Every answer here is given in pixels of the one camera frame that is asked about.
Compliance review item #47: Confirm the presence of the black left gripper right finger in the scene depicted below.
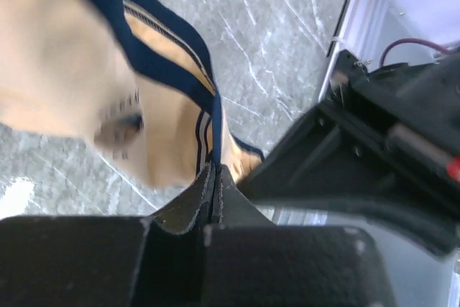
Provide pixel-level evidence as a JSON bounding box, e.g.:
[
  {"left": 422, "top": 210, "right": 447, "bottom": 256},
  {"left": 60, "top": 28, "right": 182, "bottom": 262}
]
[{"left": 213, "top": 165, "right": 274, "bottom": 227}]

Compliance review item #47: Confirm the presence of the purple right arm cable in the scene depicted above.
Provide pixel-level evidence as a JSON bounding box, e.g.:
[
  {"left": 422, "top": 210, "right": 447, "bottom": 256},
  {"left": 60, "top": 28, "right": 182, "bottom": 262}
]
[{"left": 379, "top": 37, "right": 460, "bottom": 65}]

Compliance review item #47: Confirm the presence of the aluminium mounting rail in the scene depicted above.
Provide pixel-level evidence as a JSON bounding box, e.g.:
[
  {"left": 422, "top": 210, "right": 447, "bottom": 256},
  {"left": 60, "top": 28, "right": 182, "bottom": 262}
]
[{"left": 318, "top": 0, "right": 460, "bottom": 99}]

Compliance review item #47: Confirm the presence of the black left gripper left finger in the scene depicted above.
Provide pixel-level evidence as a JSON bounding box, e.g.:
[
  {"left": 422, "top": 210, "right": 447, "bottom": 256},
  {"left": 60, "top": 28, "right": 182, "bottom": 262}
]
[{"left": 152, "top": 163, "right": 216, "bottom": 234}]

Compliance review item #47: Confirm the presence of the beige underwear navy trim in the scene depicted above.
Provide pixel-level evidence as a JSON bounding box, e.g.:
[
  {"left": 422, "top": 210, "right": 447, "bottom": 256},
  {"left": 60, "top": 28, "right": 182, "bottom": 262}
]
[{"left": 1, "top": 0, "right": 263, "bottom": 188}]

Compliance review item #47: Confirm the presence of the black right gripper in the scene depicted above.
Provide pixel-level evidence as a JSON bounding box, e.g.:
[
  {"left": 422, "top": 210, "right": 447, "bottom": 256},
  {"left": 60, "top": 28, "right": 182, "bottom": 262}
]
[{"left": 239, "top": 50, "right": 459, "bottom": 256}]

